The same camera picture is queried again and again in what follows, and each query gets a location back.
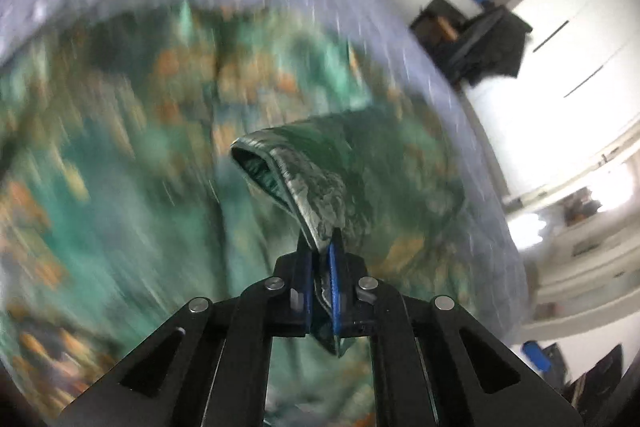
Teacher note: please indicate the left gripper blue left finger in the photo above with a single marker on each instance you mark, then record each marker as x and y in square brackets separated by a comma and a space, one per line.
[302, 283]

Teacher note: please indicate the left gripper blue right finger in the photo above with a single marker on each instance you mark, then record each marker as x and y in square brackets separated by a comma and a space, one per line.
[339, 282]

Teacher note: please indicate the green floral patterned jacket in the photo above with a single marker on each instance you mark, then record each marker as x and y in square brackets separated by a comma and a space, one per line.
[172, 153]

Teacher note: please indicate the wooden chair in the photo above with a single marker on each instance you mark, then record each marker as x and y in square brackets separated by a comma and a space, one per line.
[431, 30]

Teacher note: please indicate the black jacket on chair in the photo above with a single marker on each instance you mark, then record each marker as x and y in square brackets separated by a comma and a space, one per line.
[491, 45]

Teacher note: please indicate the white wardrobe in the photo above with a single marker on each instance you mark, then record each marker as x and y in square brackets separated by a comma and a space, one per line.
[550, 121]

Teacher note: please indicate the white desk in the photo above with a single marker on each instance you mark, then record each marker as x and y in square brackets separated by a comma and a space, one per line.
[468, 8]

